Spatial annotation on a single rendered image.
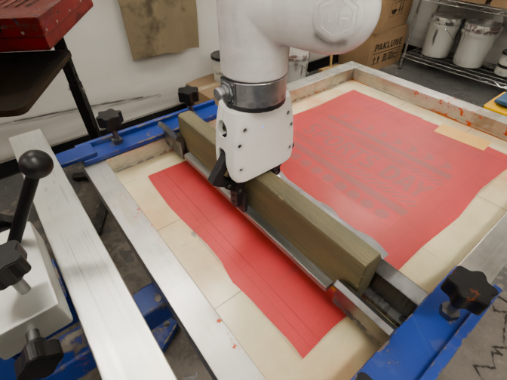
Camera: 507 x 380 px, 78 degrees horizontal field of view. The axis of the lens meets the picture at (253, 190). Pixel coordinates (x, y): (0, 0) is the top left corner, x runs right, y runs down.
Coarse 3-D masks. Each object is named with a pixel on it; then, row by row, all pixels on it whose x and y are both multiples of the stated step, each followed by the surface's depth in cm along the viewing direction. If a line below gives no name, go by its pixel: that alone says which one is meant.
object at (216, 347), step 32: (352, 64) 92; (416, 96) 79; (448, 96) 76; (480, 128) 71; (128, 160) 60; (128, 192) 51; (128, 224) 46; (160, 256) 41; (480, 256) 41; (160, 288) 38; (192, 288) 38; (192, 320) 35; (224, 352) 33
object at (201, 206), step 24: (360, 96) 84; (312, 120) 75; (384, 120) 75; (408, 120) 75; (168, 168) 61; (192, 168) 61; (288, 168) 61; (168, 192) 56; (192, 192) 56; (216, 192) 56; (192, 216) 52; (216, 216) 52; (240, 216) 52
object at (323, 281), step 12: (192, 156) 57; (204, 168) 55; (228, 192) 50; (252, 216) 46; (264, 228) 44; (276, 240) 43; (288, 252) 41; (300, 264) 40; (312, 264) 40; (312, 276) 39; (324, 276) 39; (324, 288) 38
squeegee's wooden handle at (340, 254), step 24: (192, 120) 54; (192, 144) 55; (264, 192) 42; (288, 192) 40; (264, 216) 45; (288, 216) 40; (312, 216) 37; (288, 240) 43; (312, 240) 38; (336, 240) 35; (360, 240) 35; (336, 264) 36; (360, 264) 33; (360, 288) 35
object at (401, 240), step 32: (416, 128) 72; (448, 160) 63; (480, 160) 63; (320, 192) 56; (448, 192) 56; (352, 224) 50; (384, 224) 50; (416, 224) 50; (448, 224) 50; (224, 256) 46; (256, 256) 46; (256, 288) 42; (288, 288) 42; (320, 288) 42; (288, 320) 39; (320, 320) 39
